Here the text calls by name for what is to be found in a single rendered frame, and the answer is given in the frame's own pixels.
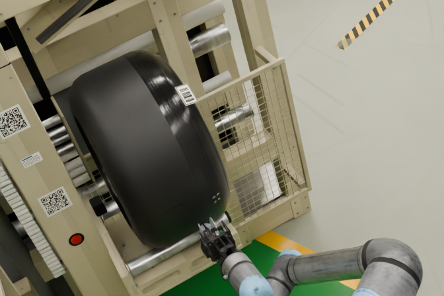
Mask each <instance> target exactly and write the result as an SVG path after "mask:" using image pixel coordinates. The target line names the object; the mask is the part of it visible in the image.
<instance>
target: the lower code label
mask: <svg viewBox="0 0 444 296"><path fill-rule="evenodd" d="M37 200H38V201H39V203H40V205H41V206H42V208H43V210H44V212H45V213H46V215H47V216H48V217H50V216H52V215H54V214H56V213H58V212H60V211H62V210H64V209H65V208H67V207H69V206H71V205H73V204H72V202H71V200H70V199H69V196H68V195H67V192H66V191H65V189H64V187H63V186H62V187H60V188H58V189H56V190H54V191H52V192H50V193H49V194H46V195H45V196H42V197H41V198H38V199H37Z"/></svg>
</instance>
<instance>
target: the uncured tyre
mask: <svg viewBox="0 0 444 296"><path fill-rule="evenodd" d="M180 85H183V83H182V81H181V80H180V78H179V77H178V75H177V74H176V73H175V72H174V70H173V69H172V67H171V66H170V65H169V64H168V63H167V62H166V61H165V60H164V59H163V58H162V57H161V56H159V55H157V54H153V53H151V52H146V51H144V50H136V51H132V52H128V53H126V54H124V55H121V56H120V57H117V58H116V59H113V60H111V61H109V62H107V63H105V64H103V65H100V66H98V67H96V68H94V69H92V70H90V71H87V72H86V73H84V74H82V75H80V76H79V77H78V78H77V79H75V80H74V82H73V84H72V86H71V89H70V91H69V94H68V96H67V98H68V101H69V105H70V108H71V111H72V115H73V117H74V120H75V122H76V124H77V127H78V128H79V131H80V132H81V135H82V137H83V139H84V141H85V143H86V145H87V147H88V149H89V151H90V153H91V155H92V157H93V159H94V161H95V163H96V165H97V167H98V169H99V171H100V173H101V175H102V177H103V179H104V181H105V183H106V185H107V187H108V189H109V191H110V193H111V194H112V196H113V198H114V200H115V202H116V203H117V205H118V207H119V209H120V211H121V212H122V215H123V216H124V218H125V220H126V221H127V223H128V225H129V227H130V228H131V230H132V231H133V232H134V233H135V235H136V236H137V237H138V239H139V240H140V241H141V242H142V244H144V245H147V246H152V247H155V248H164V247H168V246H170V245H172V244H174V243H176V242H178V241H180V240H182V239H184V238H185V237H187V236H189V235H191V234H192V233H195V232H196V231H198V230H199V229H200V228H199V226H198V224H200V226H201V225H203V224H204V223H209V224H210V221H209V218H212V219H213V221H216V220H218V219H219V218H220V217H221V216H222V215H223V214H224V212H225V210H226V207H227V204H228V201H229V198H230V194H231V191H230V186H229V180H228V178H227V173H226V171H225V167H224V165H223V161H222V160H221V156H220V154H219V152H218V150H217V147H216V144H215V142H214V140H213V138H212V136H211V134H210V132H209V129H208V127H207V125H206V123H205V121H204V119H203V118H202V115H201V114H200V111H199V110H198V108H197V106H196V104H195V103H193V104H190V105H187V106H185V104H184V103H183V101H182V99H181V97H180V96H179V94H178V93H177V91H176V89H175V87H178V86H180ZM218 191H220V194H221V198H222V199H221V200H219V201H218V202H217V203H216V204H215V205H214V204H213V201H212V198H211V197H212V196H213V195H215V194H216V193H217V192H218ZM181 203H182V204H181ZM179 204H181V205H179ZM177 205H179V206H177ZM175 206H177V207H176V208H174V209H172V210H170V211H168V210H169V209H171V208H173V207H175ZM166 211H168V212H166ZM164 212H166V213H164ZM162 213H164V214H162ZM160 214H162V215H160Z"/></svg>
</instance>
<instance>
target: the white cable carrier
mask: <svg viewBox="0 0 444 296"><path fill-rule="evenodd" d="M0 191H2V193H3V195H4V196H5V199H6V200H7V201H8V203H9V205H10V206H11V207H12V209H13V211H14V212H15V215H16V216H17V217H18V220H19V221H20V222H21V223H22V226H23V227H24V228H25V231H26V232H27V234H28V236H29V237H30V238H31V239H32V242H33V243H34V245H35V247H36V248H37V250H38V251H39V253H40V254H41V256H42V258H43V259H44V261H45V263H46V264H47V266H48V267H49V269H50V270H51V271H52V273H53V275H54V277H55V278H57V277H59V276H61V275H63V274H65V269H64V266H65V265H64V263H63V262H62V260H60V259H59V257H58V256H57V254H56V252H55V250H54V249H53V247H52V246H51V244H50V242H49V241H48V238H47V237H46V235H45V234H44V232H43V230H42V229H41V227H40V226H39V224H38V222H37V220H36V219H35V215H34V213H33V212H32V210H30V209H29V207H28V206H27V204H26V202H25V200H24V199H23V198H22V196H21V194H20V192H19V191H18V188H17V187H16V186H15V183H14V182H13V180H12V179H11V177H10V176H9V174H8V172H7V170H6V169H5V167H4V166H3V163H2V162H1V158H0Z"/></svg>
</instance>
